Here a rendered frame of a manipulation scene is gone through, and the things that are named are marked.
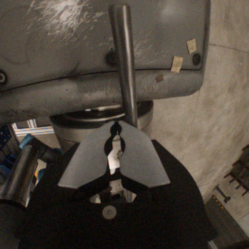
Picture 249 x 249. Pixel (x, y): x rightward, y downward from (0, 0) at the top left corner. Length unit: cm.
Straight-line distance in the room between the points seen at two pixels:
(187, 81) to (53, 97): 23
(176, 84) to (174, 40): 8
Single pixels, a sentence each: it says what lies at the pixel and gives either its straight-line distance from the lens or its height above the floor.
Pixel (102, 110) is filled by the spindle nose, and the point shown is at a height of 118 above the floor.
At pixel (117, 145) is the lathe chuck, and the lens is 26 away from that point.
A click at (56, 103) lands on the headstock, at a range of 19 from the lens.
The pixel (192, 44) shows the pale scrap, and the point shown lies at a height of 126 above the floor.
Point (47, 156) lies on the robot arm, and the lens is 60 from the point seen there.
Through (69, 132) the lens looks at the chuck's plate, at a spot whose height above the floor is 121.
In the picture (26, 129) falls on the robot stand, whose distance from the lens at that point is 157.
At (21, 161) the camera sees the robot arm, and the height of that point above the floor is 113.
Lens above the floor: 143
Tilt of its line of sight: 57 degrees down
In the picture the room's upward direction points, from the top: 150 degrees clockwise
